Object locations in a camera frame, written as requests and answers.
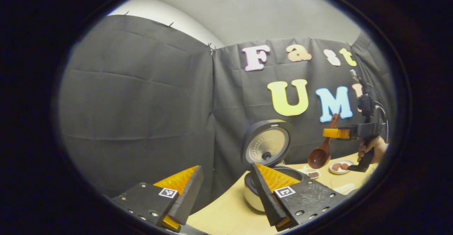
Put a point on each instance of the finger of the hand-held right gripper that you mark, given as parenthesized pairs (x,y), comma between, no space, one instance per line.
(336,133)

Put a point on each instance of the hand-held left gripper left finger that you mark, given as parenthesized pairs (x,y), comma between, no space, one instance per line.
(191,196)

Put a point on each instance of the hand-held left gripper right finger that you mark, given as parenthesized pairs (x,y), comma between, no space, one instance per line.
(263,199)

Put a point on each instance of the brown wooden spoon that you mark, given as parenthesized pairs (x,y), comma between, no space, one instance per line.
(318,157)

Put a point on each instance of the dark grey rice cooker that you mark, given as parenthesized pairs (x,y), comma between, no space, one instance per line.
(265,143)

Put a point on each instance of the white rice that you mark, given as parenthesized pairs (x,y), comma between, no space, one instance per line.
(348,189)

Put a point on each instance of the small white plate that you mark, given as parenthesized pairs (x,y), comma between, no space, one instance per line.
(341,172)

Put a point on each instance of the white divided tray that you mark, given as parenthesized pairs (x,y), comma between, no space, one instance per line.
(313,175)

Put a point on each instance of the clear glass bowl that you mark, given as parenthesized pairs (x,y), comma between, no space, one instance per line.
(335,183)

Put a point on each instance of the black backdrop cloth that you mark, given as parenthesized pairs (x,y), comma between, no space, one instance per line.
(124,104)

